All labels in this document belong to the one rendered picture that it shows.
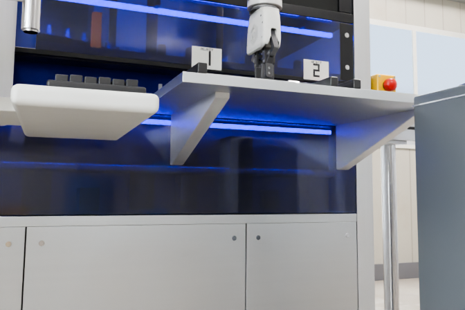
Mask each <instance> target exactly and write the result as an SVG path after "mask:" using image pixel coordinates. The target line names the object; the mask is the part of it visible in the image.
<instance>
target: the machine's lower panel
mask: <svg viewBox="0 0 465 310"><path fill-rule="evenodd" d="M356 222H357V214H267V215H88V216H0V310H21V295H22V282H23V269H24V244H25V230H26V227H27V231H26V256H25V270H24V295H23V309H22V310H358V288H357V244H356Z"/></svg>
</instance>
